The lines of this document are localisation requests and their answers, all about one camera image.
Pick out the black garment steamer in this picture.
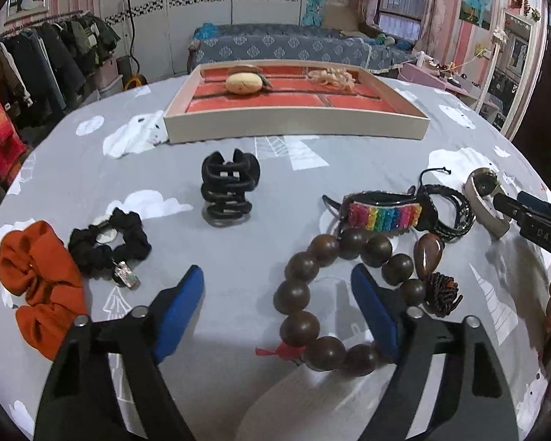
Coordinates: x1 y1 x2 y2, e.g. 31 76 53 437
117 0 148 90

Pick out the rainbow beaded hair clip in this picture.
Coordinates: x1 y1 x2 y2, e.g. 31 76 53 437
322 190 437 236

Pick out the black braided cord bracelet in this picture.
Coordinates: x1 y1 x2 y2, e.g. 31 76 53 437
415 166 476 244

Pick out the beige oval hair clip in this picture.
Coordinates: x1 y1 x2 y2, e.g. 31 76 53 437
225 65 274 94

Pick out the rack of hanging clothes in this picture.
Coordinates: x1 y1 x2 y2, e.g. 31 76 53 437
0 9 122 184

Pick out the black claw hair clip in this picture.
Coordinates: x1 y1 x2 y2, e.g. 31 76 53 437
201 149 261 228

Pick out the window with pink curtains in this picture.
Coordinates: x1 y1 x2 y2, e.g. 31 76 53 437
363 0 442 37

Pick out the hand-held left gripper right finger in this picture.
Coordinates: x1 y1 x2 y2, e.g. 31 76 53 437
350 264 519 441

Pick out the grey printed bedsheet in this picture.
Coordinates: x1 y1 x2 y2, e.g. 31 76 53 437
0 73 551 441

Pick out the cream fabric hair bow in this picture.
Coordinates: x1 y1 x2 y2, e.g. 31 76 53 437
307 67 356 93

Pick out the pink storage box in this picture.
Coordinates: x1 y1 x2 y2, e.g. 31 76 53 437
94 57 125 97

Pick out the pink dresser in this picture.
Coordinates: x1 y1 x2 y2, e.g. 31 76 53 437
399 62 480 111

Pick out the brown teardrop hair clip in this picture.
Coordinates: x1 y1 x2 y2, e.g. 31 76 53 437
413 233 446 281

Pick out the white framed mirror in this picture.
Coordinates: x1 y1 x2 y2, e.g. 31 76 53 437
489 9 549 141

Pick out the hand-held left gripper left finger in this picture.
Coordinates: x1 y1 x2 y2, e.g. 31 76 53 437
33 265 206 441

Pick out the black scrunchie with silver charm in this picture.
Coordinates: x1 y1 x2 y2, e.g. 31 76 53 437
68 208 152 291

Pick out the beige tray with red lining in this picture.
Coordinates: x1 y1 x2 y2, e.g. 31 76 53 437
163 59 431 144

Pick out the small brown claw clip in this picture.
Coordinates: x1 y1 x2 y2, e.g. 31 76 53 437
423 272 463 318

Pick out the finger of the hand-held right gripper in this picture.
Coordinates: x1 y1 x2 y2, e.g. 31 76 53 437
493 194 531 229
515 190 551 222

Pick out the wall poster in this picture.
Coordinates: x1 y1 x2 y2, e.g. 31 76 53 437
459 0 495 31

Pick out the brown wooden bead bracelet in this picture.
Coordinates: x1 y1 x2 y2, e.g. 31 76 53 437
256 229 427 373

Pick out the white wardrobe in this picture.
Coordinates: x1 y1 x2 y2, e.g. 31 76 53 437
105 0 310 81

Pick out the sofa with blue patterned cover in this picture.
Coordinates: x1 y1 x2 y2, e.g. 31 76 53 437
188 23 416 76

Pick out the teal cloth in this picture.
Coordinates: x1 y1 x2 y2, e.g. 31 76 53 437
302 0 327 27

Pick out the orange scrunchie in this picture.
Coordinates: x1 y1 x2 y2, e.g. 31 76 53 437
0 220 89 361

